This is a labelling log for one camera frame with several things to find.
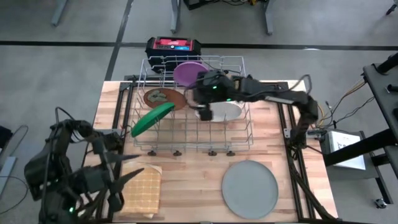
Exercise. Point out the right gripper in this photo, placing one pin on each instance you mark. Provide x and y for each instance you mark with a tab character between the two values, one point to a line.
213	88

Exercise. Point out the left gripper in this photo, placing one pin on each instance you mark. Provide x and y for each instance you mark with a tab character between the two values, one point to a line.
91	182

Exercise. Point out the white plate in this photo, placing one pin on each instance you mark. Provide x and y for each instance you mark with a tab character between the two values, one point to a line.
227	112

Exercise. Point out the orange plate with flower print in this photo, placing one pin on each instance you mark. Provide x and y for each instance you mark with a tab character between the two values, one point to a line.
174	98

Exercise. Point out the purple plate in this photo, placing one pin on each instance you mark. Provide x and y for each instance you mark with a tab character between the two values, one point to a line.
188	73

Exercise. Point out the green plate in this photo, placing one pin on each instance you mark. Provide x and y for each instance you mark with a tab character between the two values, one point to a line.
152	119

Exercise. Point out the large grey plate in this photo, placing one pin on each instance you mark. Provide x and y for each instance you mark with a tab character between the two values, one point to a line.
250	189

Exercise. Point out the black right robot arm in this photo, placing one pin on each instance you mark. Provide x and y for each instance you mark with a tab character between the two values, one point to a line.
280	95

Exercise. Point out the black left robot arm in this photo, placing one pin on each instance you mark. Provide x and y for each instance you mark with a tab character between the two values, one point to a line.
40	169

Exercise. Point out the checked kitchen cloth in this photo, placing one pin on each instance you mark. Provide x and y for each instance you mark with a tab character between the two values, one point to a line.
143	189

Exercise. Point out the red and black toolbox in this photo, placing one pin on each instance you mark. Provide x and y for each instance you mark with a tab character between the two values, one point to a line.
172	46

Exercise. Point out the grey desk leg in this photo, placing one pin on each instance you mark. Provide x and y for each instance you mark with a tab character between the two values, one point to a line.
59	12
269	17
175	15

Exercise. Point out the grey floor stand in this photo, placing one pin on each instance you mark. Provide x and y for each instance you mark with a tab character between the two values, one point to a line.
6	174

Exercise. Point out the white printed box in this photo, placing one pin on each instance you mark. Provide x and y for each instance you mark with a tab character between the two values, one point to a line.
342	149

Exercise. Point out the black side stand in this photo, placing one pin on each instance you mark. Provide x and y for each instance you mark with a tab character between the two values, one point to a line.
381	93

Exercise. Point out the black caster wheel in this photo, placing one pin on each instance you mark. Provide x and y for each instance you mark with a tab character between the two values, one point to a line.
380	203

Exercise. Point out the black table frame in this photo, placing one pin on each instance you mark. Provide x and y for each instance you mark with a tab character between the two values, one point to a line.
119	102

